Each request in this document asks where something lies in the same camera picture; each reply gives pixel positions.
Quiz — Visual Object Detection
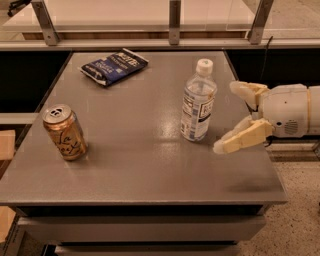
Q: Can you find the blue chip bag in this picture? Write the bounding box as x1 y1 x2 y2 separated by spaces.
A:
79 48 149 87

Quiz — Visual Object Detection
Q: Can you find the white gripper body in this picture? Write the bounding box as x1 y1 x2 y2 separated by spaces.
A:
258 84 309 138

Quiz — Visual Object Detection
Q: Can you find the gold soda can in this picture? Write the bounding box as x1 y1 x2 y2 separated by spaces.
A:
43 104 88 161

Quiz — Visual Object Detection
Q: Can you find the wooden box at left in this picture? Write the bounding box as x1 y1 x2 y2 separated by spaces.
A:
0 129 17 179

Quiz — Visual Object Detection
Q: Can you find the right metal bracket post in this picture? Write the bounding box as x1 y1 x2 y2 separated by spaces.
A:
248 0 274 45

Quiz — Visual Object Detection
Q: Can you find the clear plastic water bottle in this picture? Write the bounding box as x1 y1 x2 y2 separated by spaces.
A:
180 59 217 141

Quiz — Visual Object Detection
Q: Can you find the metal bracket post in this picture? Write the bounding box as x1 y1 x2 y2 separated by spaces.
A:
31 0 60 46
248 0 274 45
169 0 181 45

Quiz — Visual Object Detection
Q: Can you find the middle metal bracket post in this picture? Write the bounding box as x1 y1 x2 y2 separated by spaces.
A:
169 0 181 45

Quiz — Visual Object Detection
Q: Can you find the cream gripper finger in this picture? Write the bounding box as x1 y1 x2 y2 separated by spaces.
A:
213 115 273 154
229 81 269 110

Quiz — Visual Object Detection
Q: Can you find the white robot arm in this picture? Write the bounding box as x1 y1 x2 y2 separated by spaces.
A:
213 81 320 154

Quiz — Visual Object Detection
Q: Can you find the grey drawer cabinet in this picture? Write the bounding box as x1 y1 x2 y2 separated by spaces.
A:
0 51 286 256

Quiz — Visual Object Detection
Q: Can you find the left metal bracket post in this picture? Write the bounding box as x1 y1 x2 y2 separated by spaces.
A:
31 0 60 46

